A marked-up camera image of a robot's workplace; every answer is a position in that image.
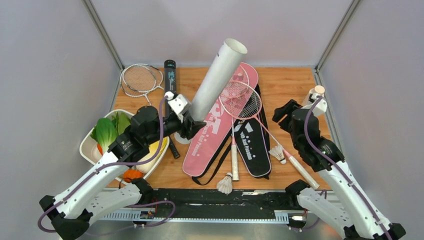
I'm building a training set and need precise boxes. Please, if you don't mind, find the orange carrot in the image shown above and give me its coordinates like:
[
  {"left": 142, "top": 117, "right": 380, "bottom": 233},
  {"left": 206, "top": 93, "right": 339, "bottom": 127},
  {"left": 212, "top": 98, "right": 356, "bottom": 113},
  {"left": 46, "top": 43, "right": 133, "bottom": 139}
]
[{"left": 123, "top": 168, "right": 144, "bottom": 183}]

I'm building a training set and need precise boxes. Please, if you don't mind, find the pink racket upper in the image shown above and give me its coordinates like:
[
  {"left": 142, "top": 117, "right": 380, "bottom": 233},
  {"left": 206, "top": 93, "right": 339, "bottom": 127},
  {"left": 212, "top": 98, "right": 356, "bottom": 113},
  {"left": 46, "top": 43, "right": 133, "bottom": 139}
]
[{"left": 230, "top": 65, "right": 249, "bottom": 182}]

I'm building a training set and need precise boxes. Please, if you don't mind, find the white silver racket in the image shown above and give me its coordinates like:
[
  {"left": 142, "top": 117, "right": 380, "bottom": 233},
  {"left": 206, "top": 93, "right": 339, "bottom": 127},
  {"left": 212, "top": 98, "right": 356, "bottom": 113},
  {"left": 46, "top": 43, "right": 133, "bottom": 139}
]
[{"left": 121, "top": 63, "right": 163, "bottom": 107}]

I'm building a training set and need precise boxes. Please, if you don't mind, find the black racket cover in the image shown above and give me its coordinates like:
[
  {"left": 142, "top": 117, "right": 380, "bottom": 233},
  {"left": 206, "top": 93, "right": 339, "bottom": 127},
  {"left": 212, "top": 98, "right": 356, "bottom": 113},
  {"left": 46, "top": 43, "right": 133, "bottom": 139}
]
[{"left": 231, "top": 84, "right": 273, "bottom": 180}]

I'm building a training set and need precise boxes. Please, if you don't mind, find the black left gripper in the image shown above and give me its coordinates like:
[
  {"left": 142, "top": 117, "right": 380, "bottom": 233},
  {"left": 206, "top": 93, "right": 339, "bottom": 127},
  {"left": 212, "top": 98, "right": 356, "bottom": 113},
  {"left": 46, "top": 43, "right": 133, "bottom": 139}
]
[{"left": 145, "top": 108, "right": 207, "bottom": 146}]

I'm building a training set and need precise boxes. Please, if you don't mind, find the pink racket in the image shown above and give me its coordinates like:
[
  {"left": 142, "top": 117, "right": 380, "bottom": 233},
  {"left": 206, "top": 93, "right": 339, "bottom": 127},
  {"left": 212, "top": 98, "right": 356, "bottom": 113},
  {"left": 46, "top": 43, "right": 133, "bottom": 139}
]
[
  {"left": 219, "top": 81, "right": 320, "bottom": 190},
  {"left": 230, "top": 65, "right": 249, "bottom": 182}
]

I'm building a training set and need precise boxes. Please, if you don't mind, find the pink racket cover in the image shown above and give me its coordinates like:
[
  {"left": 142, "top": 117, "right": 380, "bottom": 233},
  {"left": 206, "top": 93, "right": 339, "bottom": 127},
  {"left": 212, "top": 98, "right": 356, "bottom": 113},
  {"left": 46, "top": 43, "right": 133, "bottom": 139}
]
[{"left": 181, "top": 62, "right": 260, "bottom": 178}]

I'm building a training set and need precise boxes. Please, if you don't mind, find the green leafy vegetable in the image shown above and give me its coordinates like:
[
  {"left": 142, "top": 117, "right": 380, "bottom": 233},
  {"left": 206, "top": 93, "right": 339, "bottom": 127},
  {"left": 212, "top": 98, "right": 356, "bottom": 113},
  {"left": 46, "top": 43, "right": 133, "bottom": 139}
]
[{"left": 112, "top": 112, "right": 131, "bottom": 136}]

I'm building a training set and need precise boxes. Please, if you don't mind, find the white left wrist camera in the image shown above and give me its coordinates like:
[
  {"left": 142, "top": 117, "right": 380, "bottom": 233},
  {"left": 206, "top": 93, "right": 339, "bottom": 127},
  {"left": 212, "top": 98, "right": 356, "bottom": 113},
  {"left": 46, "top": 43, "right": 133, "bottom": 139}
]
[{"left": 164, "top": 91, "right": 192, "bottom": 122}]

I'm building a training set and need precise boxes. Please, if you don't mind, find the pink racket lower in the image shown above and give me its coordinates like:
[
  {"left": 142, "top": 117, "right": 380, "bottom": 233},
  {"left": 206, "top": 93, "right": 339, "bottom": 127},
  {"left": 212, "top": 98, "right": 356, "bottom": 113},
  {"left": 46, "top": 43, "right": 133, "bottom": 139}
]
[{"left": 219, "top": 81, "right": 320, "bottom": 190}]

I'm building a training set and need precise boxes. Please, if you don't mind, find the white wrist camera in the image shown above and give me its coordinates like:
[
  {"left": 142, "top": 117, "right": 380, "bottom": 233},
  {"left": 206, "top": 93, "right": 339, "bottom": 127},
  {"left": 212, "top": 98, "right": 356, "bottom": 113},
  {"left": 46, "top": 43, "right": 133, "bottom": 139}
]
[
  {"left": 302, "top": 93, "right": 328, "bottom": 117},
  {"left": 164, "top": 91, "right": 192, "bottom": 122}
]

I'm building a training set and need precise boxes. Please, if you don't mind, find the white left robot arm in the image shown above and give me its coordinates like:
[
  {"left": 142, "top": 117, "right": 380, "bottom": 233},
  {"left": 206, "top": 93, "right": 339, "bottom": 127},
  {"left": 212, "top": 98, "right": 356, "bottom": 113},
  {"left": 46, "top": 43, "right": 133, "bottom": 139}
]
[{"left": 39, "top": 106, "right": 207, "bottom": 240}]

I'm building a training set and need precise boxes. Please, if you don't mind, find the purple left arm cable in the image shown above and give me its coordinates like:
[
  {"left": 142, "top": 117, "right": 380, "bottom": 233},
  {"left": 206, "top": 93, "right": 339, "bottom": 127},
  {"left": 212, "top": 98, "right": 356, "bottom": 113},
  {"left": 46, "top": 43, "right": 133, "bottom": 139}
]
[{"left": 37, "top": 95, "right": 177, "bottom": 233}]

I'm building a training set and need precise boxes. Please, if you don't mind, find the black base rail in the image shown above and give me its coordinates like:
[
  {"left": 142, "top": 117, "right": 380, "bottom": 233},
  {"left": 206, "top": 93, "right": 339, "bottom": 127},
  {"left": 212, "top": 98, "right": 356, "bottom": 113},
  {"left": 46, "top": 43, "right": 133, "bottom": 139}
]
[{"left": 141, "top": 188, "right": 305, "bottom": 221}]

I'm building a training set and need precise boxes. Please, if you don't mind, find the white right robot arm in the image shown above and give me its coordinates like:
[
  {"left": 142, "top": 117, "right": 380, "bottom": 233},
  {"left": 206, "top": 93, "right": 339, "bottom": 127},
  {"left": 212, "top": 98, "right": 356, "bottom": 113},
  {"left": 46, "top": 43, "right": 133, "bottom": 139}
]
[{"left": 272, "top": 98, "right": 406, "bottom": 240}]

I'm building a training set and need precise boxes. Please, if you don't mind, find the green bok choy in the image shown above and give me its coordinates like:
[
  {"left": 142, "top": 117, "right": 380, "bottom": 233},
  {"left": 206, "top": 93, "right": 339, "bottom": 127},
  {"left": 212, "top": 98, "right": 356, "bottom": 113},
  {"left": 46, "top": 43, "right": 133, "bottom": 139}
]
[{"left": 90, "top": 117, "right": 118, "bottom": 155}]

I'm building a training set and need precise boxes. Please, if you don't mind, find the yellow white cabbage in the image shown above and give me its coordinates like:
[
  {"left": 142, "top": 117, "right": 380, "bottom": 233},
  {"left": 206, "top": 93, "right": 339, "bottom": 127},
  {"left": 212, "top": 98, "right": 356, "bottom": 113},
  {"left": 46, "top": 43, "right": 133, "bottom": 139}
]
[{"left": 135, "top": 137, "right": 169, "bottom": 174}]

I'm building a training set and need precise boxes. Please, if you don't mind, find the cream bottle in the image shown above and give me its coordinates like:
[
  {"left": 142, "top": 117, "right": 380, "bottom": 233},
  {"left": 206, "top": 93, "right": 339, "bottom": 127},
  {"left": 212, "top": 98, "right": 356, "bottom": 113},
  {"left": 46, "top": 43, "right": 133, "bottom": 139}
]
[{"left": 301, "top": 85, "right": 325, "bottom": 106}]

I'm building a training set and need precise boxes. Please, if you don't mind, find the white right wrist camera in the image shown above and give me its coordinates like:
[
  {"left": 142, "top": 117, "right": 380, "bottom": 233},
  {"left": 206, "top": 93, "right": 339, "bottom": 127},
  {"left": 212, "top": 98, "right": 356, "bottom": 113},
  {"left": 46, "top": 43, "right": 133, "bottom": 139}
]
[{"left": 302, "top": 93, "right": 328, "bottom": 117}]

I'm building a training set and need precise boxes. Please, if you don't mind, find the white shuttlecock tube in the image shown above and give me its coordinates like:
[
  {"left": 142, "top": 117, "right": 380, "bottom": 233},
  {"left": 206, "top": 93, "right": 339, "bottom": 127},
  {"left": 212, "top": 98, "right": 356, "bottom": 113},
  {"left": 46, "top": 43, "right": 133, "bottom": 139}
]
[{"left": 174, "top": 38, "right": 248, "bottom": 145}]

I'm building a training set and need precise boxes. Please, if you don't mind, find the black shuttlecock tube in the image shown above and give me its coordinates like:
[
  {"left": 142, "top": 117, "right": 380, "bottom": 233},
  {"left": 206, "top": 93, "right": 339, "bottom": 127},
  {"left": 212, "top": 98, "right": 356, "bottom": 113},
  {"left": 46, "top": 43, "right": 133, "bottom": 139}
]
[{"left": 163, "top": 59, "right": 178, "bottom": 117}]

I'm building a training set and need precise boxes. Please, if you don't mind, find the shuttlecock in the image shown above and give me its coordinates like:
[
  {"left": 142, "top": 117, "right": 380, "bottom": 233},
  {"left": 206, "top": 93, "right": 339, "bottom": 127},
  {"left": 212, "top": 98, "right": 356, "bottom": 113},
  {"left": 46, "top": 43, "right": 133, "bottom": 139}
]
[
  {"left": 216, "top": 172, "right": 233, "bottom": 195},
  {"left": 268, "top": 144, "right": 287, "bottom": 165}
]

